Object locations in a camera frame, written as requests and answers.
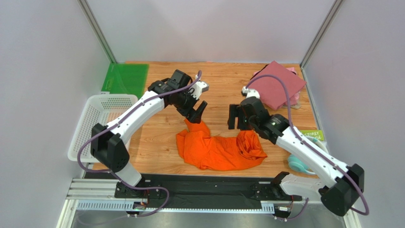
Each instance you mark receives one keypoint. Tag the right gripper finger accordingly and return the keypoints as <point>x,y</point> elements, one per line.
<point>234,110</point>
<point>233,123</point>

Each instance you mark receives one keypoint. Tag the teal headphones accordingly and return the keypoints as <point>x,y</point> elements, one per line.
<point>298,166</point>

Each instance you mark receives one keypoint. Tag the green picture book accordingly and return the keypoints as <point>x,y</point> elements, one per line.
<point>318,134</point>

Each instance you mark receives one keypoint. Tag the orange t shirt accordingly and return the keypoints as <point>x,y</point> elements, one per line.
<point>197,147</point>

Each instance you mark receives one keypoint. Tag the folded maroon t shirt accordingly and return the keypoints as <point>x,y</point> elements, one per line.
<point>269,83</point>

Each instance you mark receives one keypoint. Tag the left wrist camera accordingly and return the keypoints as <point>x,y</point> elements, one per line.
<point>198,88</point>

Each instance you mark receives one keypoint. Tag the aluminium frame rail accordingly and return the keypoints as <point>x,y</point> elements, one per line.
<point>90,203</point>

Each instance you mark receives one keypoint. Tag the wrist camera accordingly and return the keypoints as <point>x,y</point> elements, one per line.
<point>250,92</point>
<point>198,88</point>

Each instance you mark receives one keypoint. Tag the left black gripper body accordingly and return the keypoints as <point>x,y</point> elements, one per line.
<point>185,101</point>

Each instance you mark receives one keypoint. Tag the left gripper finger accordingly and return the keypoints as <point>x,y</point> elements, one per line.
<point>197,116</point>
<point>191,116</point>

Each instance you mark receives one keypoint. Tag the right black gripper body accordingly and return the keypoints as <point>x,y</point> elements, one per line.
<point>241,117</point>

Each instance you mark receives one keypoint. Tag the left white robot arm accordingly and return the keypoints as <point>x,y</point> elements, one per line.
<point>108,141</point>

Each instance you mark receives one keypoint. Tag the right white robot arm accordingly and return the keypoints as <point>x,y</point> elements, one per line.
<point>338,186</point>

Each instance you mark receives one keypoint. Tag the green cutting mat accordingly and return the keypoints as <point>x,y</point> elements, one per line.
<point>125,79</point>

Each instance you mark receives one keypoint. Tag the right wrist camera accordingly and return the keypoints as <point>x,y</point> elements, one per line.
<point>250,92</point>

